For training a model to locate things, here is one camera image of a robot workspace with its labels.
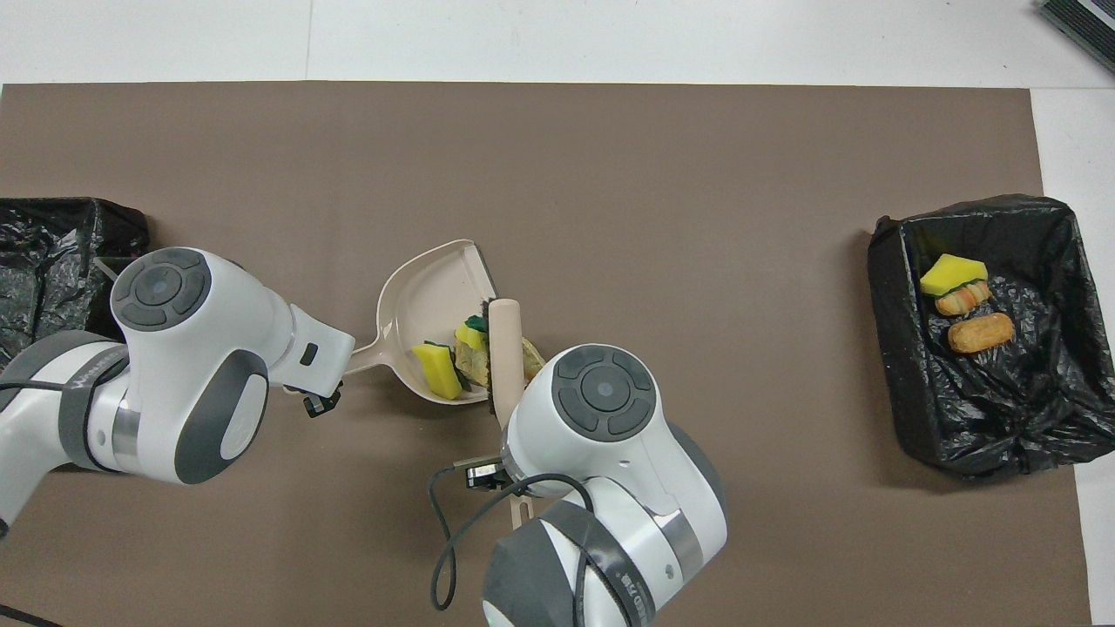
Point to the notched yellow sponge piece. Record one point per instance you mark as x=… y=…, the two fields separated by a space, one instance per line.
x=435 y=370

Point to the beige brush black bristles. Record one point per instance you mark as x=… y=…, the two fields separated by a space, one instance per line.
x=505 y=348

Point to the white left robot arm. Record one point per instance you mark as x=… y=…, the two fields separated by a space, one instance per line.
x=192 y=366

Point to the beige bread chunk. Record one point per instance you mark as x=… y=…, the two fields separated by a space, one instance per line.
x=475 y=366

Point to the dark ribbed box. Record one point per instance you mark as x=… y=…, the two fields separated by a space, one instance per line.
x=1089 y=26

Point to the brown bread roll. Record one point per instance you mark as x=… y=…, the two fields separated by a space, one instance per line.
x=982 y=333

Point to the black bag-lined bin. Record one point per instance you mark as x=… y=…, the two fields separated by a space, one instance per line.
x=52 y=235
x=1002 y=409

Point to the wedge yellow green sponge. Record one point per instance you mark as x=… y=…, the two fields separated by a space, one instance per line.
x=949 y=272

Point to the wavy green yellow sponge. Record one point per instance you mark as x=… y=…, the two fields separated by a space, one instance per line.
x=470 y=335

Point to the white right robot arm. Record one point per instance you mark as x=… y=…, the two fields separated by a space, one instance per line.
x=610 y=453

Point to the brown table mat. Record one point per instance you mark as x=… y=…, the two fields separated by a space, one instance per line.
x=784 y=522

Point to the beige plastic dustpan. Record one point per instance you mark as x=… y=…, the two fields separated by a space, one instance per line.
x=427 y=305

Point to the pale croissant toy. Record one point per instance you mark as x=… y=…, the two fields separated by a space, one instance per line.
x=962 y=299

